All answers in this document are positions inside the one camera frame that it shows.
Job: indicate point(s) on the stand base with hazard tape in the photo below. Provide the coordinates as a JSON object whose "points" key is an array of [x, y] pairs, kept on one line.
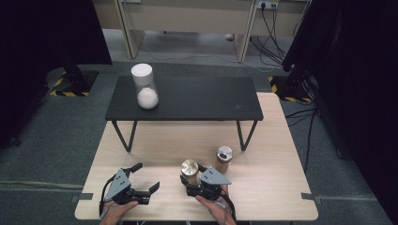
{"points": [[283, 89], [78, 82]]}

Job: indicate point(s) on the gold-lid jar of yellow powder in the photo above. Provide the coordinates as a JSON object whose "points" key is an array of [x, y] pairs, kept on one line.
{"points": [[189, 168]]}

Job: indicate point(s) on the silver-lid jar of brown powder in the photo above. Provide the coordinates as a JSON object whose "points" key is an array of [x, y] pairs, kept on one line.
{"points": [[224, 153]]}

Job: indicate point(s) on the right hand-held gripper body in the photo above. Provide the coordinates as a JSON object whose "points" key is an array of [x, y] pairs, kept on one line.
{"points": [[212, 178]]}

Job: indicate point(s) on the black curtain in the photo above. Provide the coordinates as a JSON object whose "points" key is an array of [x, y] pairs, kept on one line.
{"points": [[47, 31], [359, 93]]}

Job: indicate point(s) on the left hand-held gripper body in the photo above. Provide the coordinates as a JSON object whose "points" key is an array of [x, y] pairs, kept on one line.
{"points": [[120, 186]]}

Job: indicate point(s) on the white wall socket strip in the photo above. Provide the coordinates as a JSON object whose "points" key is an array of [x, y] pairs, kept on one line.
{"points": [[266, 4]]}

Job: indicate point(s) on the white-lid jar of white powder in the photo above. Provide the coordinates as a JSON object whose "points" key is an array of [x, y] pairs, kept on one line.
{"points": [[147, 98]]}

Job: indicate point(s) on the grey tape strip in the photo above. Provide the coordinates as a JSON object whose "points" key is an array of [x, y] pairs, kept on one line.
{"points": [[309, 197], [84, 196]]}

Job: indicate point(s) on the beige desk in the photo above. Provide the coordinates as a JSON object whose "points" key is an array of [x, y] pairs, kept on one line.
{"points": [[187, 18]]}

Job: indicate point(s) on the person's left hand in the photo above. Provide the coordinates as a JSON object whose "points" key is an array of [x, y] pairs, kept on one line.
{"points": [[115, 214]]}

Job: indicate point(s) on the pale small object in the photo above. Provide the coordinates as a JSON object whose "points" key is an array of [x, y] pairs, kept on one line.
{"points": [[229, 37]]}

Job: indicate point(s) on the black raised shelf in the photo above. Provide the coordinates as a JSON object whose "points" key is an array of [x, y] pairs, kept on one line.
{"points": [[200, 98]]}

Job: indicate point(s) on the person's right hand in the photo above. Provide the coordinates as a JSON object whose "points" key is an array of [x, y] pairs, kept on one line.
{"points": [[212, 207]]}

